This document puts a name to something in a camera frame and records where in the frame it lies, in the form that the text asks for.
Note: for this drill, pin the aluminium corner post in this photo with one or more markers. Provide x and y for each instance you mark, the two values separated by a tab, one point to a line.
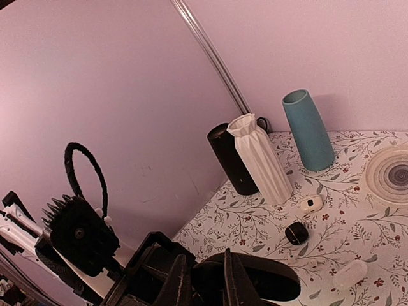
211	52

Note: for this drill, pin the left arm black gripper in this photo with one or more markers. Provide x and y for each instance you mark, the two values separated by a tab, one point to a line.
147	271

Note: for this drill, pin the teal cylindrical vase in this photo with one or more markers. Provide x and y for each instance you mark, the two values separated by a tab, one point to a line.
310	135

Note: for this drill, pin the beige open earbud case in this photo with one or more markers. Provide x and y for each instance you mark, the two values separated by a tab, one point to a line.
311	204

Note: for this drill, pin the black cylindrical vase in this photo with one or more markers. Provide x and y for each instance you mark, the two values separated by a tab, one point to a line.
223	145

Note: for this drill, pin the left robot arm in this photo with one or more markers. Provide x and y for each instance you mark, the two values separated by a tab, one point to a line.
20	234

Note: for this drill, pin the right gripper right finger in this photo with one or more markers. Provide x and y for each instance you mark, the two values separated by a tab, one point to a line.
238	288

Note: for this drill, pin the white ribbed vase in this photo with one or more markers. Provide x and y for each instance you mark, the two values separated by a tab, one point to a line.
255	149

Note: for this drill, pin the white oval charging case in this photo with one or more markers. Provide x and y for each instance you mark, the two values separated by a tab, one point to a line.
351	274

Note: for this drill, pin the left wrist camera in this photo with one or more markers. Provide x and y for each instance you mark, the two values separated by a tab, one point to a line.
81	236

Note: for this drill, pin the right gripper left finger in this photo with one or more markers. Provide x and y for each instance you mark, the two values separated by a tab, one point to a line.
177	289

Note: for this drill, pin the grey spiral ceramic plate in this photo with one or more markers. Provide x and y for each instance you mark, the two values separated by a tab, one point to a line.
385	176

